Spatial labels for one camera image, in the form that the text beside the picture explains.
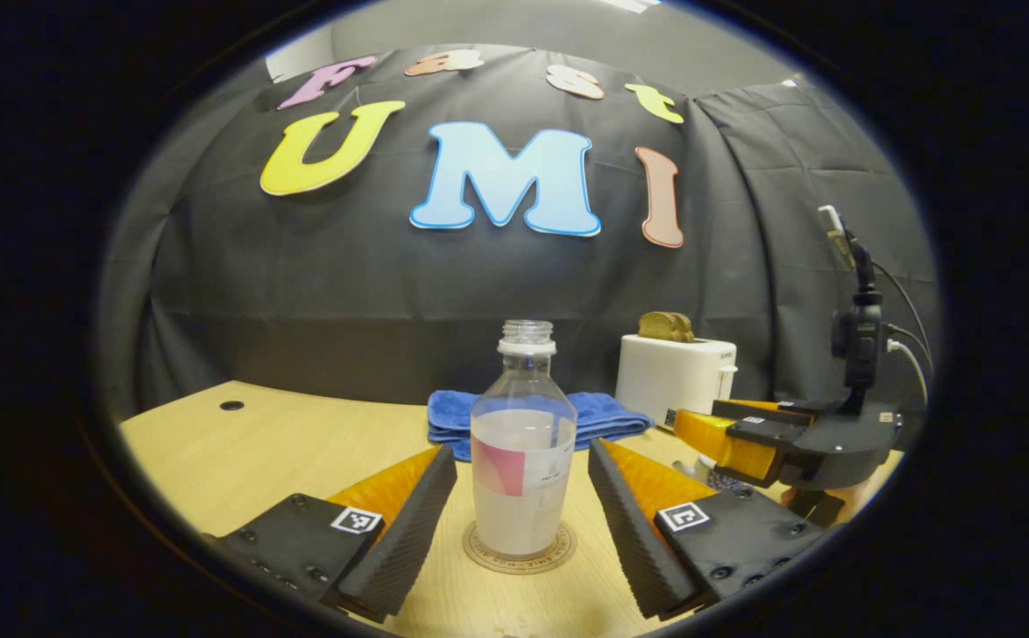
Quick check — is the clear plastic water bottle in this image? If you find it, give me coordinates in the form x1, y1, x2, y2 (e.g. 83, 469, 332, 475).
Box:
471, 320, 578, 559

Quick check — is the white cable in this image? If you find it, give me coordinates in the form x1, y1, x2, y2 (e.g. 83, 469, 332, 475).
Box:
886, 339, 930, 405

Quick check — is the black backdrop cloth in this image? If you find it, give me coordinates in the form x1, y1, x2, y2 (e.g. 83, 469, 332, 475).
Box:
96, 44, 940, 422

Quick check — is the black cable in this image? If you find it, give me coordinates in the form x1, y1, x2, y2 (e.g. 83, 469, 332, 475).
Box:
873, 261, 934, 373

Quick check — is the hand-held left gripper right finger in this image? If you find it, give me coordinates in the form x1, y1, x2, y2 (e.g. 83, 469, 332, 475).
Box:
588, 438, 825, 621

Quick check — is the folded blue towel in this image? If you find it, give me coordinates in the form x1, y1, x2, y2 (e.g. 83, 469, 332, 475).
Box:
427, 390, 654, 463

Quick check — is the round wooden coaster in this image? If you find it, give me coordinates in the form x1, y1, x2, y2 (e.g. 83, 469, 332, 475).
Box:
463, 520, 577, 575

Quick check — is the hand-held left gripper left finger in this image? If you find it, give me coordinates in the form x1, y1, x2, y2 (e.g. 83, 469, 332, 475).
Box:
204, 445, 459, 624

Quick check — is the white toaster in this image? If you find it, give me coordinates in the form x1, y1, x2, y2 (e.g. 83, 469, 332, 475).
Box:
615, 333, 738, 432

